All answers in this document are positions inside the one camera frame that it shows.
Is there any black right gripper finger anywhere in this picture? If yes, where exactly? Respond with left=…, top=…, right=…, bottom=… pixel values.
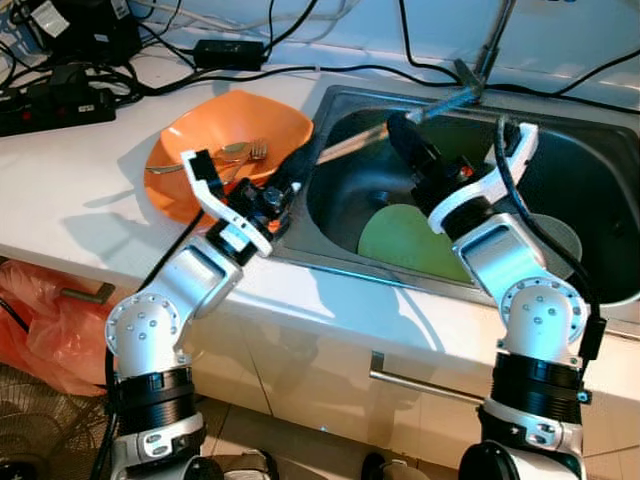
left=387, top=110, right=433, bottom=158

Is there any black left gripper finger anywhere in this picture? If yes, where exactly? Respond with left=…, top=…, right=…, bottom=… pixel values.
left=275, top=135, right=326, bottom=193

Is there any orange bowl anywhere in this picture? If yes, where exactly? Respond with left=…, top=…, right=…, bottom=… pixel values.
left=158, top=90, right=314, bottom=201

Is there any metal fork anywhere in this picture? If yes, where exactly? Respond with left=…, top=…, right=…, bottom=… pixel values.
left=225, top=140, right=269, bottom=186

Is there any stainless steel sink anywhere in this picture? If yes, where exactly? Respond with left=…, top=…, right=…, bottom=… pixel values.
left=270, top=85, right=640, bottom=306

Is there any green plate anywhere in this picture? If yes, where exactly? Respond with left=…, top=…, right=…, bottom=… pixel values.
left=357, top=203, right=461, bottom=283

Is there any black power adapter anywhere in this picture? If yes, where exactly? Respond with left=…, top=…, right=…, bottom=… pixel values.
left=193, top=38, right=269, bottom=71

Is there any grey bowl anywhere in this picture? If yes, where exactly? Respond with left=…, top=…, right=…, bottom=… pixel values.
left=520, top=213, right=583, bottom=281

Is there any black power strip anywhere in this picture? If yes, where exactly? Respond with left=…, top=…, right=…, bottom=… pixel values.
left=0, top=80, right=116, bottom=138

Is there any black labelled electronics box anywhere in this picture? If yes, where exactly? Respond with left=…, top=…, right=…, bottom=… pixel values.
left=20, top=0, right=141, bottom=66

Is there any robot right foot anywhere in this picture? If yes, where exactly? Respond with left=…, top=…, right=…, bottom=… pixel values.
left=362, top=452, right=441, bottom=480

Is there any floor fan grille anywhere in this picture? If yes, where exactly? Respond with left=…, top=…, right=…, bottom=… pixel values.
left=0, top=365, right=111, bottom=480

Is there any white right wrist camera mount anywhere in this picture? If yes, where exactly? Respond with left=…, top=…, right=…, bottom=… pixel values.
left=428, top=120, right=541, bottom=236

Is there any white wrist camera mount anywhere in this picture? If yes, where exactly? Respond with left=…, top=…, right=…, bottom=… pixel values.
left=428, top=120, right=541, bottom=236
left=180, top=148, right=273, bottom=256

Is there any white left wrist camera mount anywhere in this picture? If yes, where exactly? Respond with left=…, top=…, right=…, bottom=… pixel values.
left=180, top=148, right=273, bottom=256

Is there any long black counter cable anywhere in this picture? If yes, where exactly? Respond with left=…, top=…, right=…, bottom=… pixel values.
left=100, top=62, right=640, bottom=116

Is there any black wall cable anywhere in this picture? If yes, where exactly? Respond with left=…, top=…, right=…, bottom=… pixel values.
left=398, top=0, right=471, bottom=83

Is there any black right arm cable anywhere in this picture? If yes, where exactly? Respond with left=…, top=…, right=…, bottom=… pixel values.
left=493, top=115, right=606, bottom=361

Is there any short metal cabinet handle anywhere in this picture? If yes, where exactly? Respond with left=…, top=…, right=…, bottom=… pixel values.
left=60, top=283, right=116, bottom=304

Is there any long metal drawer handle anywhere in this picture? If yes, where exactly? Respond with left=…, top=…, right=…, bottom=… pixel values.
left=368, top=350, right=486, bottom=406

